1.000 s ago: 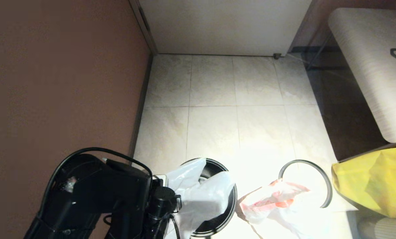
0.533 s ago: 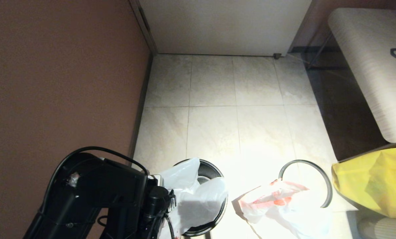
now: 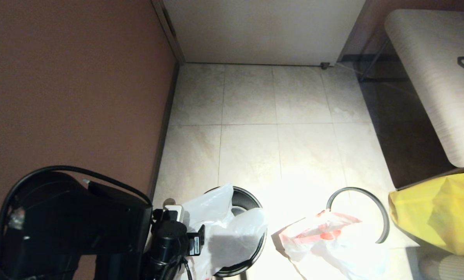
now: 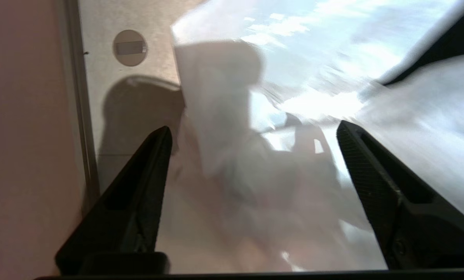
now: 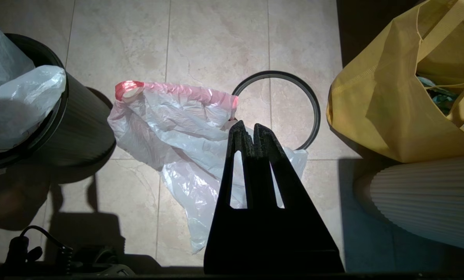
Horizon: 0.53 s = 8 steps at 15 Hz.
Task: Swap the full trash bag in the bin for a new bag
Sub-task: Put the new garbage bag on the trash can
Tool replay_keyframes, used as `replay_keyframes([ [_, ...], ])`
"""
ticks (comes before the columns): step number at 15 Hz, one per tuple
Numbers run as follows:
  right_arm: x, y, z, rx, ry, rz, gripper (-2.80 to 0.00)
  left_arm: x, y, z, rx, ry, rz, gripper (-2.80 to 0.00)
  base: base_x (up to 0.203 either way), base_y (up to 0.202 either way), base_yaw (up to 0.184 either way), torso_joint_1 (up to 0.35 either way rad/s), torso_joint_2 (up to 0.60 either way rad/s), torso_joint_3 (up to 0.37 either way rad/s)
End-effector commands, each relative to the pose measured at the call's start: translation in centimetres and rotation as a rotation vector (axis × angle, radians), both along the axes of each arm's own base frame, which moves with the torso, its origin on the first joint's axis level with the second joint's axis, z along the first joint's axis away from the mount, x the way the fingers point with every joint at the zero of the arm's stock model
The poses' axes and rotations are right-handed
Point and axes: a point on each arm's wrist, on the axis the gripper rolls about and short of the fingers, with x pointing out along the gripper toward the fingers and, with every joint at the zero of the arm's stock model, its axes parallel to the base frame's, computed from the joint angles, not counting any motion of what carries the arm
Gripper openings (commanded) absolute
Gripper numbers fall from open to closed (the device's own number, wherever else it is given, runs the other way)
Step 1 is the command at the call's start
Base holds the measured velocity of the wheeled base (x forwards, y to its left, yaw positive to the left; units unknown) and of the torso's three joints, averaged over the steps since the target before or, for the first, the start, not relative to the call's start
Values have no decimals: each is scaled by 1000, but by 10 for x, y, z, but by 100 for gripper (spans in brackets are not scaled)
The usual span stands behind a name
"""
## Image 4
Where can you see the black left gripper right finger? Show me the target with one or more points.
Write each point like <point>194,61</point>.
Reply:
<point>410,229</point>

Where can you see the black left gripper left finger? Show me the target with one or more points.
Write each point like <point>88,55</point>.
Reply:
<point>127,217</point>

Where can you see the fresh white plastic bag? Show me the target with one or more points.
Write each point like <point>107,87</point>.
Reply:
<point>255,175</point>

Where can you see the black round trash bin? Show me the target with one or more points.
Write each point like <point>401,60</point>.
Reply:
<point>457,39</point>

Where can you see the dark grey baseboard strip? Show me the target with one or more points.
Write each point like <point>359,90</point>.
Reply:
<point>82,116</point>

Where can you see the round metal floor plate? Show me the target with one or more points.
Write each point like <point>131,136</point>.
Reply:
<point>130,48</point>

